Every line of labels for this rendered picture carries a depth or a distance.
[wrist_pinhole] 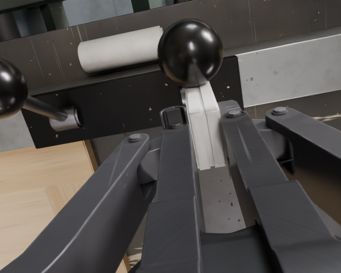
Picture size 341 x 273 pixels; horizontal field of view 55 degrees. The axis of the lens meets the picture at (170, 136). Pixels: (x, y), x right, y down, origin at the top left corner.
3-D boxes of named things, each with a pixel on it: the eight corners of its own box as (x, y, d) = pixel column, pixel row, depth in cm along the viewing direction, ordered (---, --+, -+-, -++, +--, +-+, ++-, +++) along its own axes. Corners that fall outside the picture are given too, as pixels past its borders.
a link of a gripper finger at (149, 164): (198, 175, 14) (131, 186, 14) (192, 132, 19) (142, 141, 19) (191, 144, 14) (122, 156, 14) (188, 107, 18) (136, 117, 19)
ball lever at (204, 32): (172, 80, 30) (146, 13, 17) (213, 72, 30) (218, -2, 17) (179, 119, 30) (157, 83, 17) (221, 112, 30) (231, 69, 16)
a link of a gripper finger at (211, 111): (203, 111, 15) (219, 108, 15) (195, 77, 21) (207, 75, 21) (212, 169, 16) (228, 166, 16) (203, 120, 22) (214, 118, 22)
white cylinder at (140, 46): (162, 24, 32) (83, 40, 32) (161, 26, 29) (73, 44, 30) (168, 54, 33) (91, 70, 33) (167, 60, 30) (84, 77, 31)
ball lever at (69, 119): (50, 104, 32) (-63, 53, 18) (88, 97, 31) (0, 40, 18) (55, 143, 31) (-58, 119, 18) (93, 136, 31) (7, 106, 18)
